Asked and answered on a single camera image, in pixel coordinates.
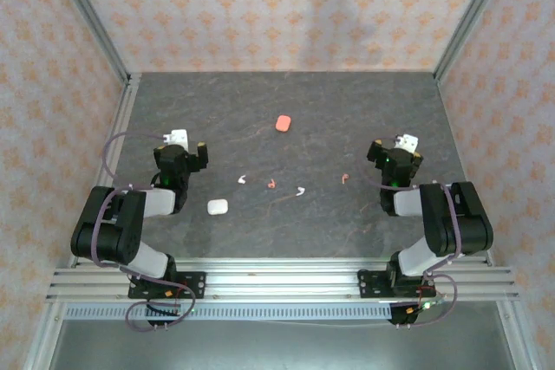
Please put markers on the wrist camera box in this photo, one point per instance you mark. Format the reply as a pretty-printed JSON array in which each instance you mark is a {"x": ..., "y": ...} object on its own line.
[
  {"x": 409, "y": 141},
  {"x": 178, "y": 135}
]

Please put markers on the aluminium lower frame bar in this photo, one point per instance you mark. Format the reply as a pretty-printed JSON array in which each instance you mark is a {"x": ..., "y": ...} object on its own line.
[
  {"x": 518, "y": 335},
  {"x": 43, "y": 339}
]

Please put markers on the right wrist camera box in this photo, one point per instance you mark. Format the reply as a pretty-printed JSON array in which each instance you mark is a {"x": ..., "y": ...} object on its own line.
[{"x": 409, "y": 141}]

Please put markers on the pink earbud charging case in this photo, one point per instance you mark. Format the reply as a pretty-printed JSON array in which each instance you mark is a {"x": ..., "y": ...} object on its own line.
[{"x": 283, "y": 123}]

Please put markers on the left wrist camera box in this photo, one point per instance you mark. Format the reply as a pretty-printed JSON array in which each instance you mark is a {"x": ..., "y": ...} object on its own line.
[{"x": 178, "y": 135}]

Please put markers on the wide aluminium mounting rail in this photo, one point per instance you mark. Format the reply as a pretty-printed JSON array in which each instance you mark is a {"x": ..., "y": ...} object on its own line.
[{"x": 282, "y": 283}]

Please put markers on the aluminium frame post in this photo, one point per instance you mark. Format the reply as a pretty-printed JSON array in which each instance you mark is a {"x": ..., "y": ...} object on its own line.
[
  {"x": 470, "y": 14},
  {"x": 93, "y": 23}
]

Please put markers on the white earbud charging case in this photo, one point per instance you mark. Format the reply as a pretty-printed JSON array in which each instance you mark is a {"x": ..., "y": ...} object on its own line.
[{"x": 217, "y": 207}]

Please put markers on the aluminium table side rail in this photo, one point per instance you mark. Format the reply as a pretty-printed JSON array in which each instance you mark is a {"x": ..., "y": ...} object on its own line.
[{"x": 123, "y": 118}]

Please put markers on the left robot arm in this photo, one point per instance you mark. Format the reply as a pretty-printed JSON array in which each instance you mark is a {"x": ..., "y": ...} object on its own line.
[{"x": 112, "y": 231}]

